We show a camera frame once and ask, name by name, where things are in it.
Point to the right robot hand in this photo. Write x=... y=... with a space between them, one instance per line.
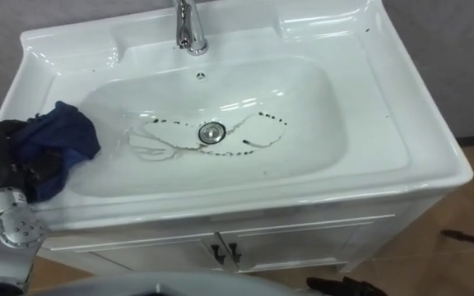
x=340 y=288

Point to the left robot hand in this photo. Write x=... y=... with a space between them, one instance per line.
x=0 y=156

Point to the dark blue cloth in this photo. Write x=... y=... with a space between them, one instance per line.
x=70 y=131

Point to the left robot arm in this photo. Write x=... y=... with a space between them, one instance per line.
x=12 y=234

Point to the black tripod leg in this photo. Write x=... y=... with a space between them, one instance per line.
x=471 y=239

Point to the robot body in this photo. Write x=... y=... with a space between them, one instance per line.
x=179 y=286

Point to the chrome drain plug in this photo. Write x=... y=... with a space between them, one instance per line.
x=212 y=133

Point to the white washbasin cabinet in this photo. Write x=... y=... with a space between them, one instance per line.
x=344 y=82

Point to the chrome faucet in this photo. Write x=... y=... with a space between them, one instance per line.
x=187 y=33

